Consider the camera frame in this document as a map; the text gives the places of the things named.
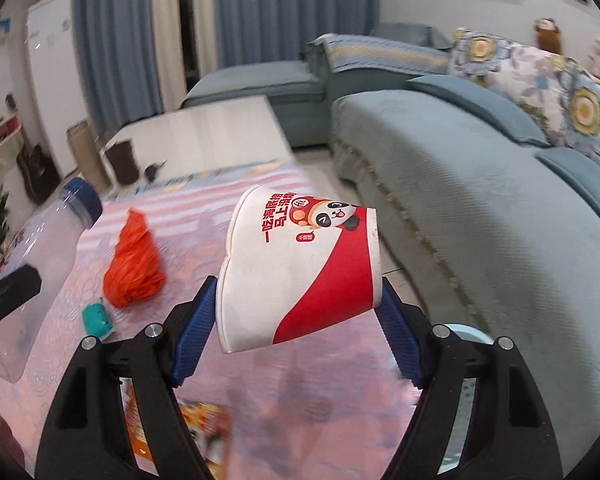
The teal crumpled wrapper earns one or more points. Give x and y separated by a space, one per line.
98 319

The blue pillow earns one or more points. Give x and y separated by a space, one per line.
585 185
480 105

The white low shelf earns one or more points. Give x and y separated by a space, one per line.
2 137

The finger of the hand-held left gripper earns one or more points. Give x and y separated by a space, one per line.
15 285

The dark brown cup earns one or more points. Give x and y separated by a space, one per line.
122 162

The metal thermos bottle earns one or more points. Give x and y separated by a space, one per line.
87 155

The dark window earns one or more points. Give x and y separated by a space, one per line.
187 20

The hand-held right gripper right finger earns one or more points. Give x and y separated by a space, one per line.
402 340

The clear plastic bottle blue cap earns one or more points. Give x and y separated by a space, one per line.
40 260

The cream curtain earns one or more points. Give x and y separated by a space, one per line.
167 35
205 15

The blue striped sofa towel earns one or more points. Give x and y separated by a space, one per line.
380 57

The white refrigerator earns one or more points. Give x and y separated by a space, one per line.
55 75

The teal plastic basket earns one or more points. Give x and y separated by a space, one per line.
472 334

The orange snack packet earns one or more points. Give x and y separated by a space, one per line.
205 425

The brown monkey plush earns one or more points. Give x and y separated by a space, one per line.
547 35

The teal back cushion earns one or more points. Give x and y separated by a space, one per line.
410 35

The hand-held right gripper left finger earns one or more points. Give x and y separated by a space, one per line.
192 340

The black bag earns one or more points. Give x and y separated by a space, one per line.
40 175

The teal sectional sofa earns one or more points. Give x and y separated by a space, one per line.
480 210

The white and red paper cup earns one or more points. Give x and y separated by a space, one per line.
300 280

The floral sofa back cover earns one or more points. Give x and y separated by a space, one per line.
555 90

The orange plastic bag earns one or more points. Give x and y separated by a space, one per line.
132 265

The black key bunch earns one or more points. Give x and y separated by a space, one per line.
155 171

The blue curtain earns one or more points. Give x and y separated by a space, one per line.
115 45
290 10

